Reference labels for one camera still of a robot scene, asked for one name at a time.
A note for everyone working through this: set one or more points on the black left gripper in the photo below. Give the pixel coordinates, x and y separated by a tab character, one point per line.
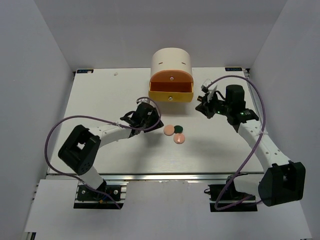
156	122

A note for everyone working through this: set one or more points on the peach powder puff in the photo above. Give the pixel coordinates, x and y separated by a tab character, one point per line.
169	130

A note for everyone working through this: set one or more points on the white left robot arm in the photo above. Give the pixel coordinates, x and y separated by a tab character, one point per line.
80	149

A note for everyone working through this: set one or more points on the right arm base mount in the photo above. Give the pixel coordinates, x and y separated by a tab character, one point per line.
215	185

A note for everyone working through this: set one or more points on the cream round drawer organizer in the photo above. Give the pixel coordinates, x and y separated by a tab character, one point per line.
170	58

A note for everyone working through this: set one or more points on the orange top drawer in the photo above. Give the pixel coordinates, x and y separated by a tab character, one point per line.
177	76

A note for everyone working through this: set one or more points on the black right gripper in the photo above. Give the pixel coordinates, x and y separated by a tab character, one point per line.
204	107

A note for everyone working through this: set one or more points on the peach puff with ribbon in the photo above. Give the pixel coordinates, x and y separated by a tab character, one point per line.
179	138

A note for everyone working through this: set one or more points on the yellow drawer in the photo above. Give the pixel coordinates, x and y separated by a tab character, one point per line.
175	92

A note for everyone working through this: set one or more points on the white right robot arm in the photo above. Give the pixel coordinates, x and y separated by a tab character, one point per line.
282	180

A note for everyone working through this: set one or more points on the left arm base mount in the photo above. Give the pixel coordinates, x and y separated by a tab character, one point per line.
113	197

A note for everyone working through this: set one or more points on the dark green powder puff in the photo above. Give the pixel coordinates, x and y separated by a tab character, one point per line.
178	129

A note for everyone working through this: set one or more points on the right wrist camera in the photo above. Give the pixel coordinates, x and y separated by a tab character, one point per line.
208	87

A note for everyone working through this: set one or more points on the left blue table label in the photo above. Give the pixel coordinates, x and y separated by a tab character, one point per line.
84	71

